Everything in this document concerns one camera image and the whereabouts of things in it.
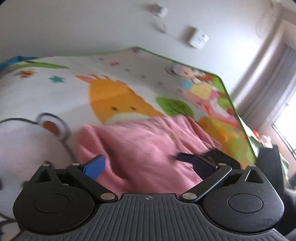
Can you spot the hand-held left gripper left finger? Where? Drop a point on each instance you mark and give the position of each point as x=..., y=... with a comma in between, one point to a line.
x=93, y=166

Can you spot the blue cloth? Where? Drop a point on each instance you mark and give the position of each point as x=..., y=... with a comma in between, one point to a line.
x=13, y=61

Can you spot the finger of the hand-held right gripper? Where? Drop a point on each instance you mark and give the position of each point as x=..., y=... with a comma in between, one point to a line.
x=185, y=157

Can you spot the pink ribbed garment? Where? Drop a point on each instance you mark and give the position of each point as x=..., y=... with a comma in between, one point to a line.
x=143, y=148

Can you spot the grey curtain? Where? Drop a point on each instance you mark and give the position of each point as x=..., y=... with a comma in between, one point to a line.
x=266, y=88

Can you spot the white wall box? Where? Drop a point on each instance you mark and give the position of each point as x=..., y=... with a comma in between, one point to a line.
x=198, y=37

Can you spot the window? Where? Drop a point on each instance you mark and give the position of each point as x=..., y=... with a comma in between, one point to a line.
x=286, y=134

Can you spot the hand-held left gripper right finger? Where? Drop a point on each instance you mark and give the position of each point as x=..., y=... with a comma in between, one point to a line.
x=204, y=167

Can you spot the cartoon printed play mat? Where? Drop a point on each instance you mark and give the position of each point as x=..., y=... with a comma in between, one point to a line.
x=69, y=92

